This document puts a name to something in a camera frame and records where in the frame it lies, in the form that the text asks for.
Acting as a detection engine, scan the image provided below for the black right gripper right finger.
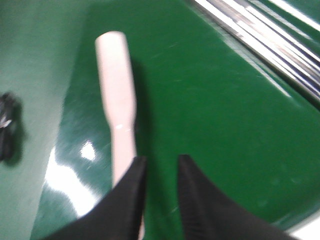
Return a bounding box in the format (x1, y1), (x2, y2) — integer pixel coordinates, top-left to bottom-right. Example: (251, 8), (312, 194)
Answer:
(177, 154), (292, 240)

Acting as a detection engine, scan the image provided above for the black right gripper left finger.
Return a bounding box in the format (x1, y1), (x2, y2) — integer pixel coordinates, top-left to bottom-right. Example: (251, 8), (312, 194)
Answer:
(45, 156), (147, 240)

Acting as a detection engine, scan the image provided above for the black cable bundle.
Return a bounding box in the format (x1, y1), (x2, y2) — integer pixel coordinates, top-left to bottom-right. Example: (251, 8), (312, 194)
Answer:
(0, 92), (23, 161)

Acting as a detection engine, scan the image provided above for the green conveyor belt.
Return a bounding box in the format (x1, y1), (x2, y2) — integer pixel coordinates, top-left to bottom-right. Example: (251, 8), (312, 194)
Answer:
(0, 0), (320, 240)

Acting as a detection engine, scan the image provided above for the steel rollers right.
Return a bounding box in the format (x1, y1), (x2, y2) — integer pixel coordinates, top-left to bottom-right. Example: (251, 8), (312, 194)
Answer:
(190, 0), (320, 104)

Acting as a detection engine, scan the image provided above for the pink hand brush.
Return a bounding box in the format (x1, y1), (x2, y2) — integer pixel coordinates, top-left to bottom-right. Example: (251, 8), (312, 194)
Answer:
(94, 30), (146, 240)

